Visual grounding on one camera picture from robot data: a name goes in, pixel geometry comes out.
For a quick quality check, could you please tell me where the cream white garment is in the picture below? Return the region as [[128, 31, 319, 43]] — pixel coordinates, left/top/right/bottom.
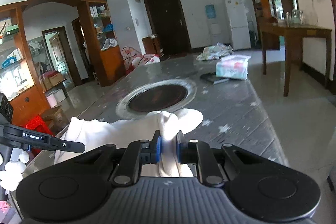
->
[[61, 109, 203, 177]]

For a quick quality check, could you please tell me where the small wooden stool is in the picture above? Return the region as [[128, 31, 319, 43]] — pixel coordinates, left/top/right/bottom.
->
[[41, 106, 68, 132]]

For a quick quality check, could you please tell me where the red plastic stool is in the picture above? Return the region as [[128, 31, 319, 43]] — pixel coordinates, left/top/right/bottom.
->
[[23, 114, 55, 156]]

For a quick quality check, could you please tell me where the round black induction cooktop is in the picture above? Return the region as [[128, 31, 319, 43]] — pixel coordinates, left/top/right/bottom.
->
[[116, 79, 197, 119]]

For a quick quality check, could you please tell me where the black remote on table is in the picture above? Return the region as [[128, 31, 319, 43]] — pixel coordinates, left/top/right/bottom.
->
[[200, 72, 230, 85]]

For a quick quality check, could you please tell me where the polka dot play tent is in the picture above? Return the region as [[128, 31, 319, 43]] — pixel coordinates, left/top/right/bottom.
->
[[121, 47, 160, 75]]

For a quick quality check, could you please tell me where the tissue pack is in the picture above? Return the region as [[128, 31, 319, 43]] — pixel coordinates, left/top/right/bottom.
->
[[216, 55, 251, 80]]

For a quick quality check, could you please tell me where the crumpled patterned cloth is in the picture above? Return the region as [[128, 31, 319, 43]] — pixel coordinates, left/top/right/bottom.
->
[[196, 43, 234, 61]]

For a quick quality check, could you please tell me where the dark wooden door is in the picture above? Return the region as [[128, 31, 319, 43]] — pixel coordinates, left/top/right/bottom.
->
[[144, 0, 191, 58]]

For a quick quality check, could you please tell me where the wooden shelf cabinet left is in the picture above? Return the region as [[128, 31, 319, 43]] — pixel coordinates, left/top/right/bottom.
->
[[77, 0, 125, 86]]

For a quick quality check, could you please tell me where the water dispenser with blue bottle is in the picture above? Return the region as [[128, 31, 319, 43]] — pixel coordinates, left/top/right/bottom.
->
[[204, 4, 225, 46]]

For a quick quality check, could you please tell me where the white refrigerator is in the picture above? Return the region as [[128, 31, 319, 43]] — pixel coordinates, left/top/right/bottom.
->
[[225, 0, 251, 51]]

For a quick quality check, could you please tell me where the wooden console table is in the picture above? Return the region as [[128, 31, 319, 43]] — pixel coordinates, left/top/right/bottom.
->
[[259, 22, 332, 97]]

